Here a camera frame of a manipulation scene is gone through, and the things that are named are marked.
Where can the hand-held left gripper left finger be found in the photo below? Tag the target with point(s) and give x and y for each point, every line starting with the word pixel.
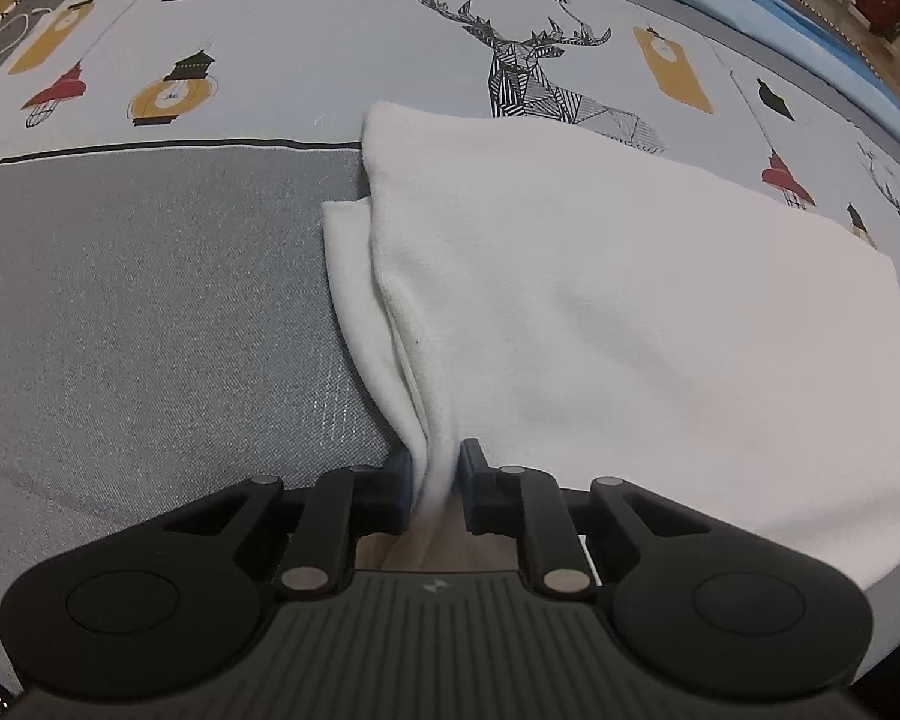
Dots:
pixel 406 491

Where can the light blue cloud print sheet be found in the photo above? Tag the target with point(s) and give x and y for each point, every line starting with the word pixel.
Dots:
pixel 817 30

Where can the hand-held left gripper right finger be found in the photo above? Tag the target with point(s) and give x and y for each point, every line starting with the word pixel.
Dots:
pixel 466 487

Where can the deer and lamp printed bedsheet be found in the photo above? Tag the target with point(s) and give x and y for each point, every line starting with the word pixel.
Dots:
pixel 157 277

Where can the white towel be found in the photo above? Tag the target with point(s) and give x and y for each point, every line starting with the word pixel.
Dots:
pixel 607 315

